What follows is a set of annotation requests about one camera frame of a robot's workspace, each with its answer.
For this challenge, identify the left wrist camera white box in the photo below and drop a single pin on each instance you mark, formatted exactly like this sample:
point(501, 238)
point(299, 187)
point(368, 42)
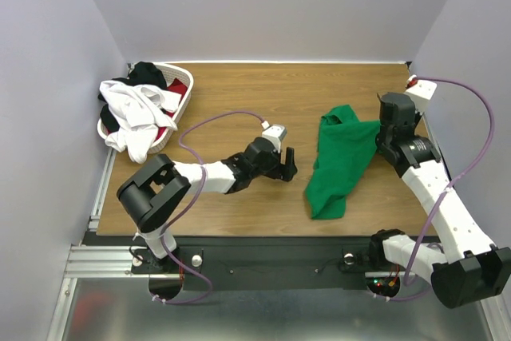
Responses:
point(275, 134)

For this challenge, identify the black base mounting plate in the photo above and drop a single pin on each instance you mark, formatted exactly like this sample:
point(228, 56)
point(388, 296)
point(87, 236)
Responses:
point(260, 263)

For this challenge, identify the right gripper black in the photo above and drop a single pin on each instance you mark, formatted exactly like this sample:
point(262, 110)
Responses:
point(384, 141)

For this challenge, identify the black t shirt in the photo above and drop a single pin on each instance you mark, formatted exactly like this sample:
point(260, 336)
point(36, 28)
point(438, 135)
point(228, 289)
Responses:
point(143, 73)

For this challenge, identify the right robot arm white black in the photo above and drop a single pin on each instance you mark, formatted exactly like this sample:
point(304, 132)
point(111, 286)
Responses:
point(470, 266)

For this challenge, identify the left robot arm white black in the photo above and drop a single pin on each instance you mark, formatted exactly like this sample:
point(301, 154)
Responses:
point(152, 194)

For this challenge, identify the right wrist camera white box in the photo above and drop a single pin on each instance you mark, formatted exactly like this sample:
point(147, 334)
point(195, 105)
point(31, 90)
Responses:
point(420, 92)

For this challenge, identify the red t shirt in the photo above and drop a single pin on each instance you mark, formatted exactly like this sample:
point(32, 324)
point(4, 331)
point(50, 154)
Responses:
point(177, 86)

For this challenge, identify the white t shirt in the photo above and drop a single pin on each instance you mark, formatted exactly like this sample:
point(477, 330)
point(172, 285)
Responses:
point(140, 111)

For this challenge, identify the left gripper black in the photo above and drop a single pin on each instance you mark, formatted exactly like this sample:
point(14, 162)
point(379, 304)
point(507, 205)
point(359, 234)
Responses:
point(287, 172)

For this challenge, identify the green t shirt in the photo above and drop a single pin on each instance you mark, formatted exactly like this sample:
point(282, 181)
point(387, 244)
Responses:
point(345, 148)

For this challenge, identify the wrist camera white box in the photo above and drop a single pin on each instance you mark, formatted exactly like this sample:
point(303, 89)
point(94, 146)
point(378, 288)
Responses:
point(420, 92)
point(275, 134)

